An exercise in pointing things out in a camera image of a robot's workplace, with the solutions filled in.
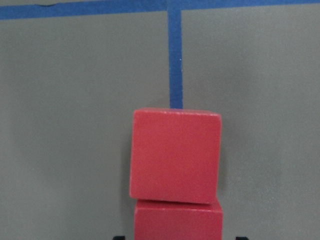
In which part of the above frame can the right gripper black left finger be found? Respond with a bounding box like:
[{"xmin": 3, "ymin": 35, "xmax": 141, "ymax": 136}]
[{"xmin": 112, "ymin": 235, "xmax": 126, "ymax": 240}]

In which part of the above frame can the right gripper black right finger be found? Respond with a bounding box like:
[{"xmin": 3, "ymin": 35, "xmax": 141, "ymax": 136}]
[{"xmin": 235, "ymin": 236, "xmax": 249, "ymax": 240}]

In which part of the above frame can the red block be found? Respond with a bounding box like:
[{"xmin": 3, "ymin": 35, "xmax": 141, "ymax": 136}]
[
  {"xmin": 134, "ymin": 200, "xmax": 223, "ymax": 240},
  {"xmin": 129, "ymin": 108, "xmax": 222, "ymax": 204}
]

